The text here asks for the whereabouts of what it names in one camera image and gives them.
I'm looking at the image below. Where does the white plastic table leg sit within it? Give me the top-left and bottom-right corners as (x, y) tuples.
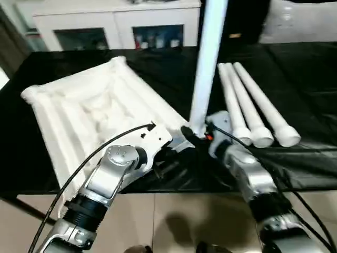
(225, 63), (274, 148)
(233, 62), (302, 148)
(217, 63), (253, 146)
(189, 0), (229, 138)

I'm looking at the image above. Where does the white plastic table top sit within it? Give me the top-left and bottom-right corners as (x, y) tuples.
(20, 55), (196, 220)

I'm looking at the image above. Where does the black work mat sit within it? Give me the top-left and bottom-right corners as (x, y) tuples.
(0, 42), (337, 196)

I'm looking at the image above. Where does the white sideboard with glass doors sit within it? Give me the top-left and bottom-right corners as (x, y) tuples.
(31, 0), (202, 52)

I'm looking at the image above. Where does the grey cushion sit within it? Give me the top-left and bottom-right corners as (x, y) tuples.
(259, 0), (337, 44)

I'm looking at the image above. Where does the grey-brown curtain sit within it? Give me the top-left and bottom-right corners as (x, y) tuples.
(0, 7), (30, 80)

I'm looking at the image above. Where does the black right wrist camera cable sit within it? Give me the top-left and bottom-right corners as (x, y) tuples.
(210, 123), (335, 253)

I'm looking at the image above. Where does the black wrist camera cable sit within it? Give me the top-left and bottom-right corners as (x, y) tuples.
(210, 123), (335, 253)
(27, 121), (156, 253)

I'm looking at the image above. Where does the black left wrist camera cable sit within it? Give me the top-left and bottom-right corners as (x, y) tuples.
(27, 121), (156, 253)

